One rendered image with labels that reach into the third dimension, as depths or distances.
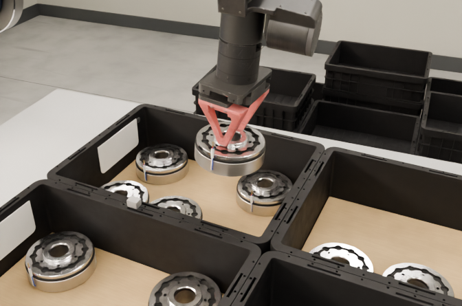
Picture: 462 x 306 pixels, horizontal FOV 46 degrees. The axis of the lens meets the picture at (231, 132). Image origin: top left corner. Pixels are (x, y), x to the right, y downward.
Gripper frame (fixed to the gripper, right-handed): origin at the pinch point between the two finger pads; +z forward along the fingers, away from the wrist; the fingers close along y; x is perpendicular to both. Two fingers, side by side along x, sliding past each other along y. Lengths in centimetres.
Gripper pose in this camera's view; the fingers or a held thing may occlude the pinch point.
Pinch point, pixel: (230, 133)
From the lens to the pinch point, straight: 78.4
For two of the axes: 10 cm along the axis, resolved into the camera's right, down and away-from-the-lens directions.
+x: -8.8, -3.1, 3.5
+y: 4.6, -4.3, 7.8
